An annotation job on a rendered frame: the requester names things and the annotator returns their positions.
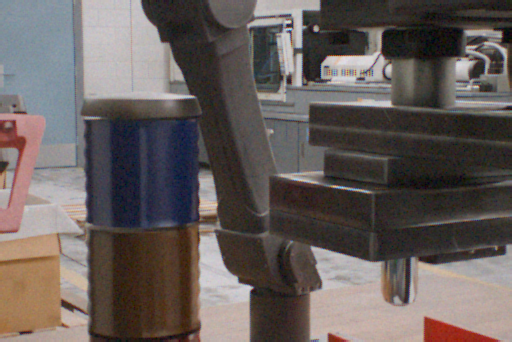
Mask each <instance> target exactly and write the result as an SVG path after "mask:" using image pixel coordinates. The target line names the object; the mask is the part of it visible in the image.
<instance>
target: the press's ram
mask: <svg viewBox="0 0 512 342"><path fill-rule="evenodd" d="M466 39H467V35H466V33H465V31H462V30H460V29H451V28H439V29H437V30H429V37H428V43H406V30H397V29H393V30H385V31H383V32H382V34H381V55H382V57H384V58H385V59H390V58H392V67H391V101H380V102H309V104H308V124H309V125H308V144H309V145H311V146H319V147H325V148H332V149H329V150H325V151H323V171H316V172H305V173H293V174H282V175H269V177H268V183H269V208H270V209H269V234H270V235H272V236H275V237H278V238H285V239H287V240H290V241H293V242H297V243H302V244H306V245H309V246H311V247H318V248H321V249H323V250H327V251H333V252H336V253H339V254H342V255H345V256H351V257H354V258H358V259H360V260H367V261H370V262H372V263H375V262H381V284H380V291H381V294H382V296H383V299H384V301H385V302H387V303H389V304H391V305H393V306H398V307H402V306H406V305H408V304H411V303H413V302H415V300H416V297H417V295H418V289H419V262H420V263H423V264H427V265H441V264H447V263H453V262H459V261H470V260H476V259H482V258H488V257H499V256H504V255H506V252H507V245H508V244H512V103H496V102H478V101H455V93H456V58H464V56H465V54H466Z"/></svg>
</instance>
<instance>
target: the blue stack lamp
mask: <svg viewBox="0 0 512 342"><path fill-rule="evenodd" d="M82 119H83V123H84V126H85V128H84V132H83V138H84V141H85V147H84V150H83V154H84V157H85V160H86V162H85V166H84V169H83V170H84V173H85V175H86V181H85V184H84V188H85V192H86V199H85V203H84V204H85V207H86V218H85V222H87V223H89V224H92V225H96V226H108V227H121V228H150V227H164V226H179V225H184V224H188V223H192V222H197V221H199V219H200V218H201V217H200V214H199V204H200V199H199V187H200V183H199V170H200V166H199V160H198V159H199V153H200V150H199V144H198V141H199V135H200V134H199V128H198V124H199V116H190V117H178V118H154V119H110V118H91V117H85V118H82Z"/></svg>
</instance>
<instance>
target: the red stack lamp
mask: <svg viewBox="0 0 512 342"><path fill-rule="evenodd" d="M201 328H202V325H201V324H200V325H199V326H198V327H196V328H194V329H191V330H189V331H186V332H183V333H180V334H172V335H167V336H159V337H150V338H124V337H115V336H109V335H102V334H98V333H96V332H93V331H90V330H89V328H88V327H87V332H88V335H89V341H88V342H202V340H201V337H200V331H201Z"/></svg>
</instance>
